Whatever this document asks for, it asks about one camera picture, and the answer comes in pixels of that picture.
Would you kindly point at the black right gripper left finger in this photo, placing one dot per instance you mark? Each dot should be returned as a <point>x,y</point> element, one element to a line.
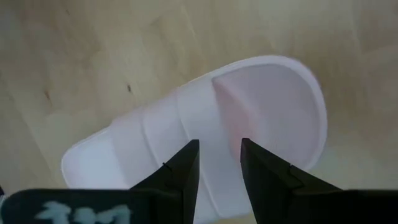
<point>183,174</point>

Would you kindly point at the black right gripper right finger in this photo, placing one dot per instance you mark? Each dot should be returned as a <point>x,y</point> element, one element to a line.
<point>267,180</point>

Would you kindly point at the pink rubber slide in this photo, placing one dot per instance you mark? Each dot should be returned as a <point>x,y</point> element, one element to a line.
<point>264,109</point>

